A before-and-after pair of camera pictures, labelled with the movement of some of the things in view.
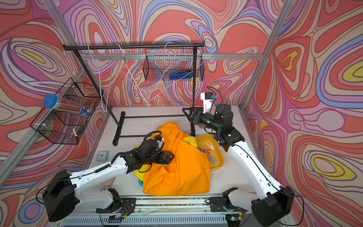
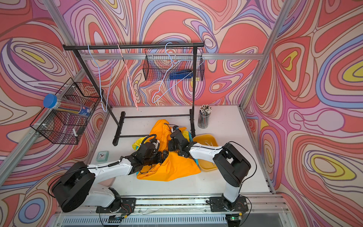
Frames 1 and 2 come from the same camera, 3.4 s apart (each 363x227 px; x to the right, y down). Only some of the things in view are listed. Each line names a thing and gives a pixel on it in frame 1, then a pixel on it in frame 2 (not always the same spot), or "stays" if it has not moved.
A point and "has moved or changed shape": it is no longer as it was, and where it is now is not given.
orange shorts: x=189 y=173 has moved or changed shape
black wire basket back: x=173 y=64 stays
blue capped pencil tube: x=51 y=101 stays
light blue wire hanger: x=100 y=82 stays
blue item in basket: x=178 y=74 stays
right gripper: x=195 y=113 -> x=170 y=145
